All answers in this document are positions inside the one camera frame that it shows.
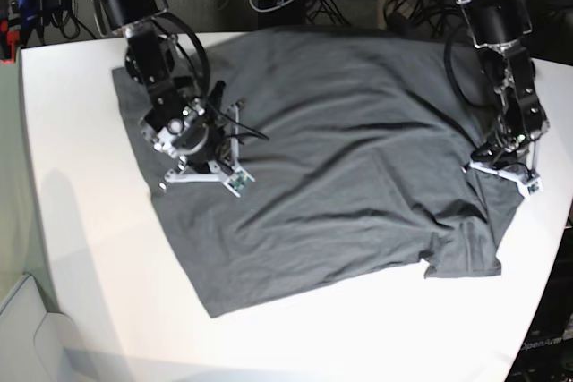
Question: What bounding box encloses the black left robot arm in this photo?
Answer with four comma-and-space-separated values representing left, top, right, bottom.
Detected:
455, 0, 549, 164

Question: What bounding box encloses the grey t-shirt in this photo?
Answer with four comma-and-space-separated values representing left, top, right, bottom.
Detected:
112, 29, 523, 318

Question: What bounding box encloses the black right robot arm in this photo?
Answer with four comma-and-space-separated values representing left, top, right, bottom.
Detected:
91, 0, 223, 174

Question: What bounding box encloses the red clamp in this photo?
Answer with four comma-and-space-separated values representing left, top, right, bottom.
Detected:
1, 19, 21, 64

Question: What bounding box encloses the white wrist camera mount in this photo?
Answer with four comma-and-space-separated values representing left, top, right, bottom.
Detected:
160, 100, 255, 198

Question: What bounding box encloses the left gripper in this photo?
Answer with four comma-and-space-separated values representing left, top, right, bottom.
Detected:
476, 105, 550, 158

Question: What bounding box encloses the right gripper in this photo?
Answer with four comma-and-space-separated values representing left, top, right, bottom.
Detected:
139, 98, 225, 166

